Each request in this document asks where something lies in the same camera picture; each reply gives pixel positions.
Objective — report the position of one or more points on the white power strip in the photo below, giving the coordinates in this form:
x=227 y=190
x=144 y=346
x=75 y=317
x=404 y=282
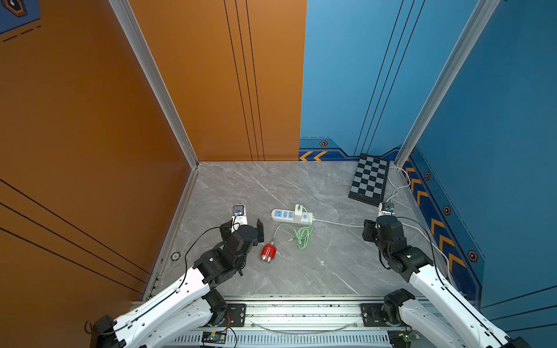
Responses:
x=287 y=216

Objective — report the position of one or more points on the white usb charger adapter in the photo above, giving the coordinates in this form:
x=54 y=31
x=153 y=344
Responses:
x=298 y=212

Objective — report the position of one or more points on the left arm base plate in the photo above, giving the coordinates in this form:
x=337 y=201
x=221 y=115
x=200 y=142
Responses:
x=232 y=315

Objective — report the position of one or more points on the left aluminium corner post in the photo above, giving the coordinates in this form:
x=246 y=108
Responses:
x=130 y=25

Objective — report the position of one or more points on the round table grommet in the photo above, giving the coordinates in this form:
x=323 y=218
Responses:
x=175 y=256

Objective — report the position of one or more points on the aluminium front rail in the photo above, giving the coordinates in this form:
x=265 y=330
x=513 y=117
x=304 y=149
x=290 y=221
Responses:
x=324 y=322

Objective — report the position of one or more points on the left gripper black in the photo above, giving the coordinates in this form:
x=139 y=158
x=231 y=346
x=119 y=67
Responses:
x=260 y=238

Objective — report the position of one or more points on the circuit board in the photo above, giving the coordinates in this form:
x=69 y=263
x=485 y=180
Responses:
x=213 y=338
x=403 y=339

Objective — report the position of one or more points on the red electric shaver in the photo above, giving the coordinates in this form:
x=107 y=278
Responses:
x=268 y=253

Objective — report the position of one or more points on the aluminium corner post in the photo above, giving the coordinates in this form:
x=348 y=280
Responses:
x=130 y=25
x=473 y=29

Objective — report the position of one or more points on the left circuit board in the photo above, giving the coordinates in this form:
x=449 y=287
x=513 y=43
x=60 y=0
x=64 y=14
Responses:
x=213 y=338

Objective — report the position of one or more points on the black grey chessboard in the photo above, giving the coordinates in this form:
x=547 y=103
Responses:
x=369 y=182

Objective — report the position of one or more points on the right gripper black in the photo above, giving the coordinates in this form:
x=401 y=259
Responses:
x=369 y=226

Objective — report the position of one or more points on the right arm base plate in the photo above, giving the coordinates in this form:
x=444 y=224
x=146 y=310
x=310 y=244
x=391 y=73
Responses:
x=374 y=315

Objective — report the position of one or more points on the right aluminium corner post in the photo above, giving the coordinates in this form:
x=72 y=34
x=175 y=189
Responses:
x=473 y=29

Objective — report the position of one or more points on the right circuit board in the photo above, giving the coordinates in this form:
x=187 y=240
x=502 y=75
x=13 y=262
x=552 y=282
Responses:
x=403 y=339

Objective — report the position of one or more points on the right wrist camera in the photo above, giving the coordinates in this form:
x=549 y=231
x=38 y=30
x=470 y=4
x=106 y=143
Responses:
x=386 y=208

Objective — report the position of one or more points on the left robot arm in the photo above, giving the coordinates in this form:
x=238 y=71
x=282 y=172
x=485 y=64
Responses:
x=190 y=302

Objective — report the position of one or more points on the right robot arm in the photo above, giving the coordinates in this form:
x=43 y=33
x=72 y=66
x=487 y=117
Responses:
x=463 y=326

